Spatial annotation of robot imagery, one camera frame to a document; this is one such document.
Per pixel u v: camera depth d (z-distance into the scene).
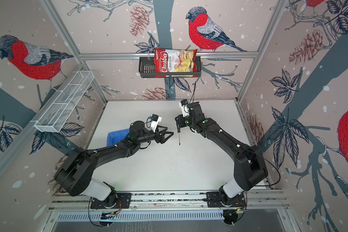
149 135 0.71
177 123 0.83
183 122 0.74
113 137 0.98
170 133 0.77
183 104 0.74
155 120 0.75
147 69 0.95
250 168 0.43
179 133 0.83
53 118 0.71
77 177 0.43
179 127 0.74
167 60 0.88
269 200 0.75
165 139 0.75
